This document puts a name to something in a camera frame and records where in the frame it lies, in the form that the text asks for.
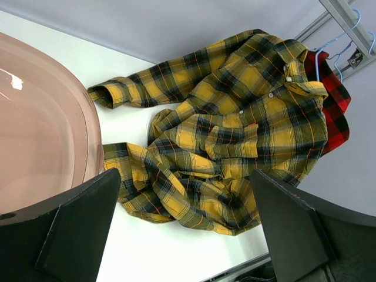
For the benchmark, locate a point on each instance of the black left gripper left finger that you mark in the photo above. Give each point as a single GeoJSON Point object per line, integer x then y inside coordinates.
{"type": "Point", "coordinates": [75, 242]}

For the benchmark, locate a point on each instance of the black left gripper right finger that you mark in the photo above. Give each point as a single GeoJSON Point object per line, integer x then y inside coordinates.
{"type": "Point", "coordinates": [296, 240]}

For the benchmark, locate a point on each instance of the yellow plaid shirt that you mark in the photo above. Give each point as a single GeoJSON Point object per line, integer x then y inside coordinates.
{"type": "Point", "coordinates": [242, 104]}

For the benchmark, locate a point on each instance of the red black plaid shirt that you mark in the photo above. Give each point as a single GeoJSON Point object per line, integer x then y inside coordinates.
{"type": "Point", "coordinates": [335, 105]}

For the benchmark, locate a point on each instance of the light blue hanger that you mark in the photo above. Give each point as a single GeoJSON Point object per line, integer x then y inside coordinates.
{"type": "Point", "coordinates": [337, 56]}

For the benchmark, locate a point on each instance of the pink translucent plastic basin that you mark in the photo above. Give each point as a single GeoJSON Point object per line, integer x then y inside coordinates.
{"type": "Point", "coordinates": [50, 132]}

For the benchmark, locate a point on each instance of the aluminium frame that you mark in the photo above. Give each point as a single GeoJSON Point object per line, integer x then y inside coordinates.
{"type": "Point", "coordinates": [359, 49]}

